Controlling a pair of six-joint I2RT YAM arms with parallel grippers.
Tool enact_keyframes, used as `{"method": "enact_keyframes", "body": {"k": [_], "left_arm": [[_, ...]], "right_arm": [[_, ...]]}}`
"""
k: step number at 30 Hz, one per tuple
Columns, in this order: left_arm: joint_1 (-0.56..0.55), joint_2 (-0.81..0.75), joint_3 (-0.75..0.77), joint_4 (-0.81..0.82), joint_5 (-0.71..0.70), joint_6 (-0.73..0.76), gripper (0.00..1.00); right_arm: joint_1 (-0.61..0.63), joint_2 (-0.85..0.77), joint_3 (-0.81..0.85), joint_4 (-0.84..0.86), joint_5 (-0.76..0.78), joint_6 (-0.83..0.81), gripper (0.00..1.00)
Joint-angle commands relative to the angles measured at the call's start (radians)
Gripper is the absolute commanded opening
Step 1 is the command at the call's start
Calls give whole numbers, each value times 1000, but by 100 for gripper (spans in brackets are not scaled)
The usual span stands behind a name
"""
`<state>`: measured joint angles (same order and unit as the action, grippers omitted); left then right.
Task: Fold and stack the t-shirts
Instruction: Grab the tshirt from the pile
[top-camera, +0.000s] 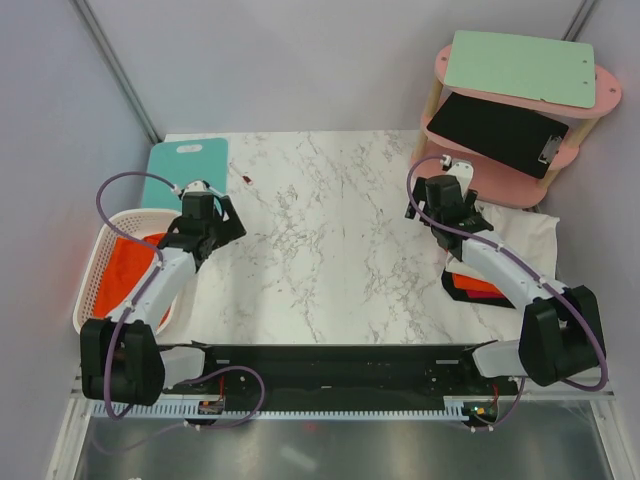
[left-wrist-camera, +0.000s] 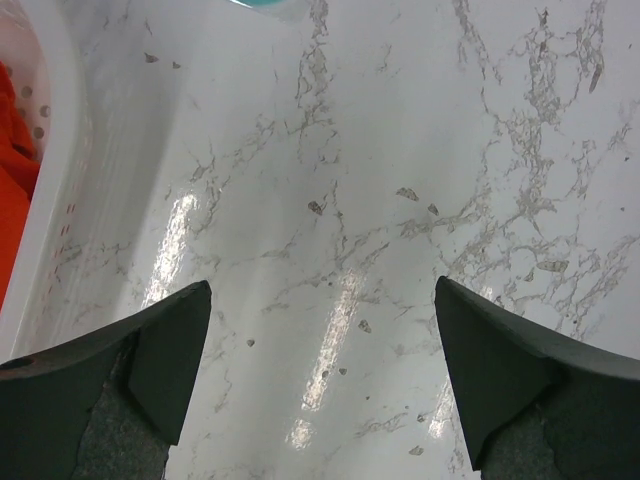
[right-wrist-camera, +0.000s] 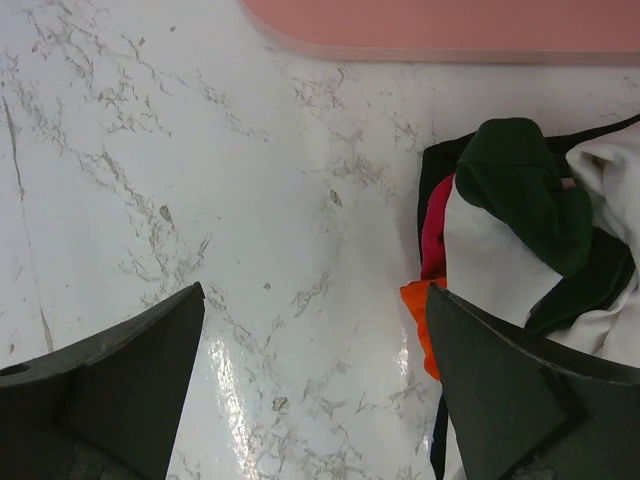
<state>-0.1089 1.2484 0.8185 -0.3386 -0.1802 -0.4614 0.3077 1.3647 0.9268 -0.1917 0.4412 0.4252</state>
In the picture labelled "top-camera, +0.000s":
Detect pink three tier shelf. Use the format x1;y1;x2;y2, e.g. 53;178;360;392
409;45;622;208

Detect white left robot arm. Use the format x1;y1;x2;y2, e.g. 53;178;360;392
80;191;246;406

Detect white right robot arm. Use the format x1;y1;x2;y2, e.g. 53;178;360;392
405;174;609;394

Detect white plastic basket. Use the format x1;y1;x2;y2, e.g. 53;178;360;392
72;209;178;331

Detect white cable duct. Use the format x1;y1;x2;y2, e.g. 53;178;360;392
92;397;494;419

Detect mint green board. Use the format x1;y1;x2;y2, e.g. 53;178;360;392
444;30;596;108

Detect teal cutting board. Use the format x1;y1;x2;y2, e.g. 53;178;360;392
141;138;229;211

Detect orange t shirt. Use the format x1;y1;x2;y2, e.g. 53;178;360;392
93;237;154;318

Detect black clipboard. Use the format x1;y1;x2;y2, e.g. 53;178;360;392
427;93;569;179

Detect red capped pen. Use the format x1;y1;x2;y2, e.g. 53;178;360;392
229;162;253;185

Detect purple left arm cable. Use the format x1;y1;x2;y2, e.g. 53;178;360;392
92;171;266;454

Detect folded stacked shirts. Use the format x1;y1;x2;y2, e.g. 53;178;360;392
441;271;514;309

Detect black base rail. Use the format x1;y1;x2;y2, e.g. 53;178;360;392
174;345;517;410

